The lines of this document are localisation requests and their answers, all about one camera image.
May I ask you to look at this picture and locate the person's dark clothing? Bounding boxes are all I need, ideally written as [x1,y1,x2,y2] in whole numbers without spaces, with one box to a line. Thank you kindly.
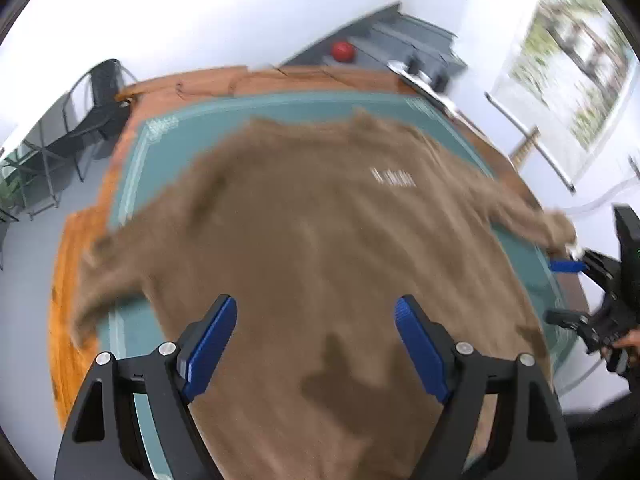
[560,392,640,480]

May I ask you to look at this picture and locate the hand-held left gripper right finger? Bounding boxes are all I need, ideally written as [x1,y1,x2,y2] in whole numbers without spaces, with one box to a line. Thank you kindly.
[394,295,578,480]

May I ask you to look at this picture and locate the black metal chair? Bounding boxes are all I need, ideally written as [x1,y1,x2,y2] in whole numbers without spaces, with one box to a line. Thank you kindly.
[20,58,138,211]

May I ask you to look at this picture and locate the person's right hand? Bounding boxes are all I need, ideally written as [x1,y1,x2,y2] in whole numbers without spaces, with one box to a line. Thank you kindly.
[606,328,640,360]

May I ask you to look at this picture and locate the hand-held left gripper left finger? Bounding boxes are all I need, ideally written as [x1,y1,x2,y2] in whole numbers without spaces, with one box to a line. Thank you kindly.
[54,294,238,480]

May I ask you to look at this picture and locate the grey steps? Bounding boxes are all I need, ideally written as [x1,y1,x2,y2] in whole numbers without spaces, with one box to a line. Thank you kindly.
[280,1,468,93]

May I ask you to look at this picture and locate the green table mat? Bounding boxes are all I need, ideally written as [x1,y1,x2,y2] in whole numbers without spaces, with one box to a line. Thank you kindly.
[95,91,576,480]

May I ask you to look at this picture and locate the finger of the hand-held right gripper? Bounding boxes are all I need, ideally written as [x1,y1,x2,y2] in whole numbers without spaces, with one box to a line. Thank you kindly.
[543,310,599,337]
[549,247,619,289]

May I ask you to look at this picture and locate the white cable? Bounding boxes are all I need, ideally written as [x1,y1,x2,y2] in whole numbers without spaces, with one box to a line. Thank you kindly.
[570,180,640,217]

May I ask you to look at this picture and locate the brown fleece sweater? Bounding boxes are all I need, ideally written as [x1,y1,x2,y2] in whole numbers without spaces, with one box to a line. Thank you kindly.
[72,110,578,480]

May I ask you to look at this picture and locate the hanging scroll painting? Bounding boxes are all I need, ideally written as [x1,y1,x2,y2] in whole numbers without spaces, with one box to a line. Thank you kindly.
[486,0,640,195]

